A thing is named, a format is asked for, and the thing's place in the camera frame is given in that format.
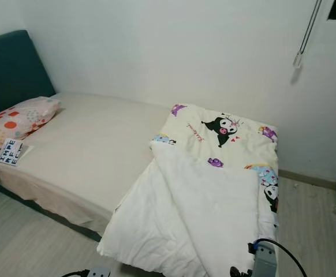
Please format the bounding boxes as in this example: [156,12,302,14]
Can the blue upholstered headboard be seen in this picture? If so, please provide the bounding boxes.
[0,30,57,120]

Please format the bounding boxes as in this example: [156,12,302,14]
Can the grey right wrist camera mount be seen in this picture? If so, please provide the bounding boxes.
[251,242,279,277]

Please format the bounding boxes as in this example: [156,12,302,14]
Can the cream bed mattress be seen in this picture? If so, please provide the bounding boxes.
[0,91,279,236]

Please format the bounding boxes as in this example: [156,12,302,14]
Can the clear blind wand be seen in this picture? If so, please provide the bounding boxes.
[293,0,324,70]

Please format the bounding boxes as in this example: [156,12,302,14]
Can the pink pillow orange prints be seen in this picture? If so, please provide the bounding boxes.
[0,96,62,174]

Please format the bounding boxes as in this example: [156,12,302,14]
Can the cream cartoon print blanket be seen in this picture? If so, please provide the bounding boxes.
[96,103,280,277]

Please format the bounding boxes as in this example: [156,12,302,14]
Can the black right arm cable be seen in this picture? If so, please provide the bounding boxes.
[248,238,308,277]

